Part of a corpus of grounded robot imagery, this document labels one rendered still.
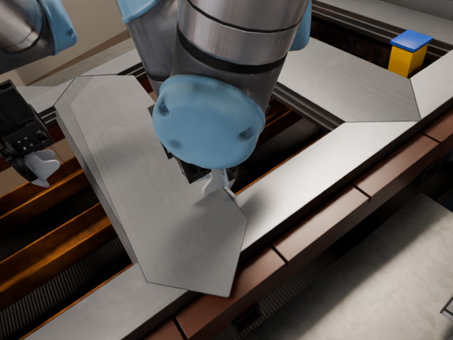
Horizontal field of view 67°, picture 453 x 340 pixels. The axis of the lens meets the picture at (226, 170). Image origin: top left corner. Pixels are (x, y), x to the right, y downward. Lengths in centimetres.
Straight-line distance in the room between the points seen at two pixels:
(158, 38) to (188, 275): 33
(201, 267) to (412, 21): 78
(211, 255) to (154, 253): 9
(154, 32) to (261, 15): 20
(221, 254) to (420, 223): 42
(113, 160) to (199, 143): 51
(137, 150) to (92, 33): 275
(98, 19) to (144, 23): 306
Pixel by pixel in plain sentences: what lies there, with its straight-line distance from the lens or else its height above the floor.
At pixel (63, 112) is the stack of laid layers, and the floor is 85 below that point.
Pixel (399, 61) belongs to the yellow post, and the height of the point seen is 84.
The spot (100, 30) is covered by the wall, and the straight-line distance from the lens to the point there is 346.
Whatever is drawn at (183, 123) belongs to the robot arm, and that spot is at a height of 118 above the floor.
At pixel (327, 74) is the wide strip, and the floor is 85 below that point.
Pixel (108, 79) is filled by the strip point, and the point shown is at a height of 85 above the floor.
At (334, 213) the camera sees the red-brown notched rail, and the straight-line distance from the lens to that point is 58.
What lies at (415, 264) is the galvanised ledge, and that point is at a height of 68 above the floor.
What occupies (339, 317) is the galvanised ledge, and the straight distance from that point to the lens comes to 67.
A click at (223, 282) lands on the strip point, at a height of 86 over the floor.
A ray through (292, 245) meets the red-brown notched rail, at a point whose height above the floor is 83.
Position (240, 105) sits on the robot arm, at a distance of 21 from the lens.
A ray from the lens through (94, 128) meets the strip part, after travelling 84.
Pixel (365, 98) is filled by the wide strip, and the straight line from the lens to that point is 75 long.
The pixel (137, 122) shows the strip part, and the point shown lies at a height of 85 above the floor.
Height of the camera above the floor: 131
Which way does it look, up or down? 47 degrees down
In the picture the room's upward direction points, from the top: 15 degrees counter-clockwise
